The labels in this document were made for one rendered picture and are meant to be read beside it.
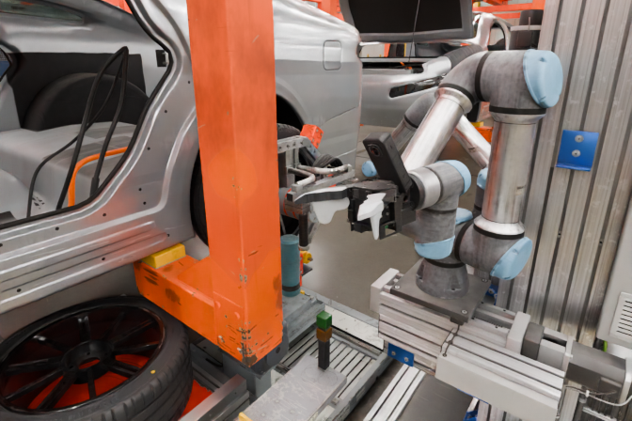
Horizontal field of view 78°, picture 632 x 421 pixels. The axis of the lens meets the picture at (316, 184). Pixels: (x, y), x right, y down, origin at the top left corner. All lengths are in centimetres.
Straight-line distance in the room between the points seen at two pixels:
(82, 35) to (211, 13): 231
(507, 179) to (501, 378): 47
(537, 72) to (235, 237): 83
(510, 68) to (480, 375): 71
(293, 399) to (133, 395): 47
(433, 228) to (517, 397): 48
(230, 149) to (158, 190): 58
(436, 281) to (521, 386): 30
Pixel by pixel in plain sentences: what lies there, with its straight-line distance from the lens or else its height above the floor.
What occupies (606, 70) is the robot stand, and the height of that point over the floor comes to 142.
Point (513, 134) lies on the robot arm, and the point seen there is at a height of 129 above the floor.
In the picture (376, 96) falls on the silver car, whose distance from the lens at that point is 408.
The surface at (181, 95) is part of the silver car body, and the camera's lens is 157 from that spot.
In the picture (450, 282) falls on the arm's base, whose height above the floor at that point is 86.
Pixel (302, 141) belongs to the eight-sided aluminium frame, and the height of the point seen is 111.
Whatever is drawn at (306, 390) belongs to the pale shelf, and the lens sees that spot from 139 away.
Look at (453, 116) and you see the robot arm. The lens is 96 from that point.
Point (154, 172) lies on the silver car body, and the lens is 155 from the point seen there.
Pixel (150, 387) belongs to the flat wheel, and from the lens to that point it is 142.
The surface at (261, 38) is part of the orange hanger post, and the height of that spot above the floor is 150.
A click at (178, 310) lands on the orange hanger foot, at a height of 57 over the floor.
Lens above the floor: 144
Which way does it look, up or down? 18 degrees down
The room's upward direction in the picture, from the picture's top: straight up
